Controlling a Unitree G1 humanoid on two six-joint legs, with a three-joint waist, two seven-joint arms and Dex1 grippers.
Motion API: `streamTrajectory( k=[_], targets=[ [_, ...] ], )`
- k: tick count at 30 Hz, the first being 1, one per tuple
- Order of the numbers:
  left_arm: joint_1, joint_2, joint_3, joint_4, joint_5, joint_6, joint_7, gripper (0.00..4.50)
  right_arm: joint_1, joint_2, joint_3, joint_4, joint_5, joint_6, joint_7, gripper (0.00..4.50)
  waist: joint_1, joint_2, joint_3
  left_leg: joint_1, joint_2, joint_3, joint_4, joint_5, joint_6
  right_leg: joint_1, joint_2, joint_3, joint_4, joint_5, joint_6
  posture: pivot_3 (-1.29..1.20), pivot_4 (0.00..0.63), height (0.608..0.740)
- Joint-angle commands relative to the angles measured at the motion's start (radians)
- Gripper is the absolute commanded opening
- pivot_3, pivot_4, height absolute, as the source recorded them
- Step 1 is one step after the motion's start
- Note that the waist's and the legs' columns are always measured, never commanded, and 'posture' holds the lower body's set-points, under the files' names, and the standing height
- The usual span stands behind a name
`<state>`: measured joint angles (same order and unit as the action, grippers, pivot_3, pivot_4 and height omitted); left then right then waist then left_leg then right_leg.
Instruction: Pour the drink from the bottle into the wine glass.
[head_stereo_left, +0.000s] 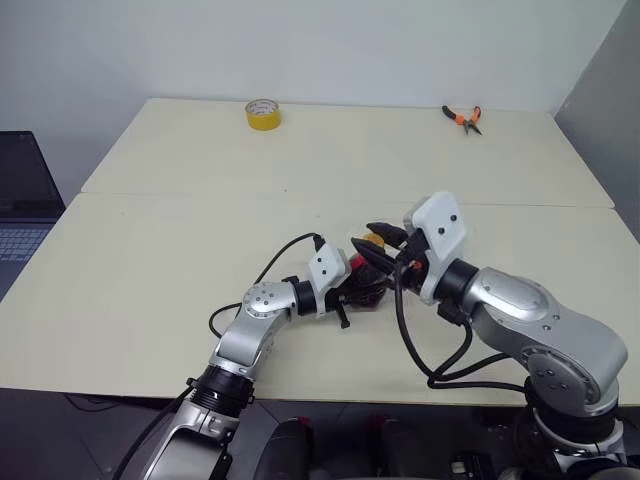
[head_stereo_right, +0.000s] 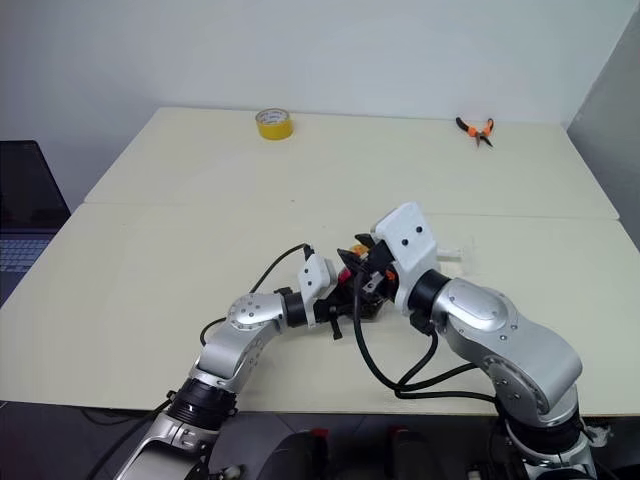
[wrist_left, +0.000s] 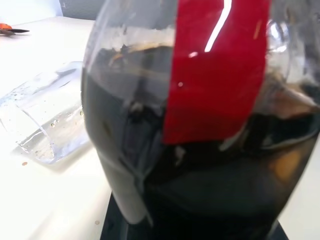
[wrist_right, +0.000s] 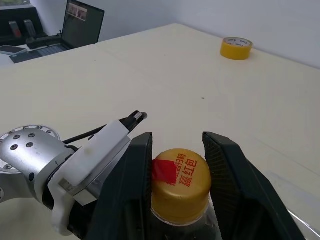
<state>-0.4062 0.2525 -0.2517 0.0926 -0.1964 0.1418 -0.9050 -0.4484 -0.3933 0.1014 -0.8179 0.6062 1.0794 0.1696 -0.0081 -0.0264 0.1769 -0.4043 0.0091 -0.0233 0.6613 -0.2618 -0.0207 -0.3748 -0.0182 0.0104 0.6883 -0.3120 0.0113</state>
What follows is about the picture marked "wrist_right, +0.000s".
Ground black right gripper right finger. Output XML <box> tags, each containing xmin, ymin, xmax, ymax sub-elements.
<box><xmin>201</xmin><ymin>131</ymin><xmax>307</xmax><ymax>240</ymax></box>

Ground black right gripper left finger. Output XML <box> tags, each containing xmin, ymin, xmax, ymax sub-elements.
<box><xmin>86</xmin><ymin>131</ymin><xmax>154</xmax><ymax>240</ymax></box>

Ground gold bottle cap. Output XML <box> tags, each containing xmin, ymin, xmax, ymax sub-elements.
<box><xmin>150</xmin><ymin>148</ymin><xmax>212</xmax><ymax>221</ymax></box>

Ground black laptop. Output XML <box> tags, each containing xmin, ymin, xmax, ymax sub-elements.
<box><xmin>59</xmin><ymin>0</ymin><xmax>105</xmax><ymax>50</ymax></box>

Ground yellow tape roll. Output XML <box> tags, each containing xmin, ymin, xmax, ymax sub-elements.
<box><xmin>219</xmin><ymin>36</ymin><xmax>254</xmax><ymax>61</ymax></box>

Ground black desk device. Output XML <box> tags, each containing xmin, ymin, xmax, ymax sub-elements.
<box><xmin>25</xmin><ymin>34</ymin><xmax>63</xmax><ymax>50</ymax></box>

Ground black keyboard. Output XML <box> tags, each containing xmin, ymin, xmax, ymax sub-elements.
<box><xmin>8</xmin><ymin>44</ymin><xmax>76</xmax><ymax>65</ymax></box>

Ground white flat device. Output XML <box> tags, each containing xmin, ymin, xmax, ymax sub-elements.
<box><xmin>0</xmin><ymin>44</ymin><xmax>28</xmax><ymax>56</ymax></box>

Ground black case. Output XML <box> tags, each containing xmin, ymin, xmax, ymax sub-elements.
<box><xmin>0</xmin><ymin>6</ymin><xmax>49</xmax><ymax>46</ymax></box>

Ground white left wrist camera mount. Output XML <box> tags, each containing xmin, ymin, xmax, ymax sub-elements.
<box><xmin>47</xmin><ymin>120</ymin><xmax>132</xmax><ymax>237</ymax></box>

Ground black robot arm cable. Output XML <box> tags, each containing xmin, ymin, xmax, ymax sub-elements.
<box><xmin>61</xmin><ymin>124</ymin><xmax>109</xmax><ymax>146</ymax></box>

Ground grey and red handle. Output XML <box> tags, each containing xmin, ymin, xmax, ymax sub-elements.
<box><xmin>8</xmin><ymin>20</ymin><xmax>22</xmax><ymax>39</ymax></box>

